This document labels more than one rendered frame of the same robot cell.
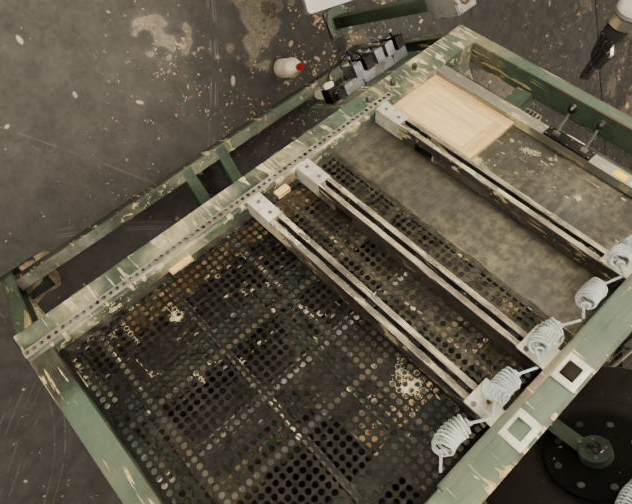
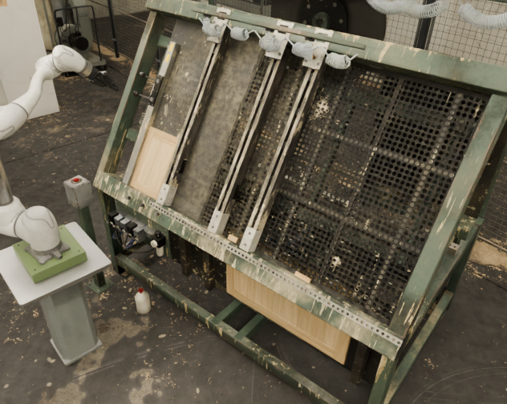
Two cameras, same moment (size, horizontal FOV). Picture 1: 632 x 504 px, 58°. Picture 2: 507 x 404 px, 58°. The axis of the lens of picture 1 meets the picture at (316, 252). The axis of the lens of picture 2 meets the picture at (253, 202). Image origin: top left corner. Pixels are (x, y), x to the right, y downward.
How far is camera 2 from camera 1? 0.92 m
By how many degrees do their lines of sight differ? 20
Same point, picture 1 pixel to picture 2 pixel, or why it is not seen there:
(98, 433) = (425, 261)
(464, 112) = (151, 156)
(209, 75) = (163, 351)
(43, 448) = (476, 384)
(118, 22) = not seen: outside the picture
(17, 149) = not seen: outside the picture
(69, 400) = (415, 293)
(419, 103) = (151, 184)
